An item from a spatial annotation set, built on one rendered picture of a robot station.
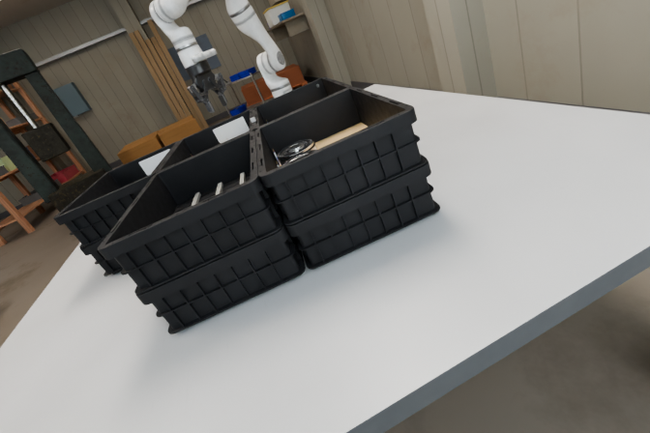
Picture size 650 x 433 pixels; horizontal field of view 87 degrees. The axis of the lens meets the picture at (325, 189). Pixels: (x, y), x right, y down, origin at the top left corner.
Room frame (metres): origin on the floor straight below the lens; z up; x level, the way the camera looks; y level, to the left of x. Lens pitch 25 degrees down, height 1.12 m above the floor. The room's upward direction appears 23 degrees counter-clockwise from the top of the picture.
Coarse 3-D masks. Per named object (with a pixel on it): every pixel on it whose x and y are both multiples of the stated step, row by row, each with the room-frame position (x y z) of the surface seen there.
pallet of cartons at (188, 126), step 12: (180, 120) 6.75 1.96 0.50; (192, 120) 6.02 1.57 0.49; (156, 132) 6.41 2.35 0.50; (168, 132) 5.89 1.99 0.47; (180, 132) 5.94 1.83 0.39; (192, 132) 5.99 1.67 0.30; (132, 144) 6.23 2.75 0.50; (144, 144) 5.81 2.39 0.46; (156, 144) 5.84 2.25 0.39; (168, 144) 5.87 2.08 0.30; (120, 156) 5.72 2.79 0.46; (132, 156) 5.75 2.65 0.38
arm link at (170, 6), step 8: (160, 0) 1.20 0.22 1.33; (168, 0) 1.19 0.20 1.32; (176, 0) 1.20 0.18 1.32; (184, 0) 1.25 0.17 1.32; (160, 8) 1.20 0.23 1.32; (168, 8) 1.19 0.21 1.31; (176, 8) 1.20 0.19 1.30; (184, 8) 1.23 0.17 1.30; (160, 16) 1.22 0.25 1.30; (168, 16) 1.21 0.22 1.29; (176, 16) 1.21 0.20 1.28
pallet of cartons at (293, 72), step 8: (280, 72) 7.52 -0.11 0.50; (288, 72) 7.43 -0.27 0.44; (296, 72) 7.44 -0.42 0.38; (256, 80) 8.07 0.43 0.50; (264, 80) 7.41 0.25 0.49; (296, 80) 7.43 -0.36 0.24; (304, 80) 7.45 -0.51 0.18; (248, 88) 7.40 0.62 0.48; (264, 88) 7.41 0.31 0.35; (248, 96) 7.40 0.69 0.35; (256, 96) 7.41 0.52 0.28; (264, 96) 7.41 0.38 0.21; (272, 96) 7.40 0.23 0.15; (248, 104) 7.60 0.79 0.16
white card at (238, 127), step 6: (234, 120) 1.33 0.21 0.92; (240, 120) 1.33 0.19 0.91; (222, 126) 1.33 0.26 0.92; (228, 126) 1.33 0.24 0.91; (234, 126) 1.33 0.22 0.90; (240, 126) 1.33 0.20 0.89; (246, 126) 1.33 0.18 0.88; (216, 132) 1.33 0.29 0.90; (222, 132) 1.33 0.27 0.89; (228, 132) 1.33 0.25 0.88; (234, 132) 1.33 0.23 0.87; (240, 132) 1.33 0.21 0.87; (222, 138) 1.33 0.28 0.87; (228, 138) 1.33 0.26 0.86
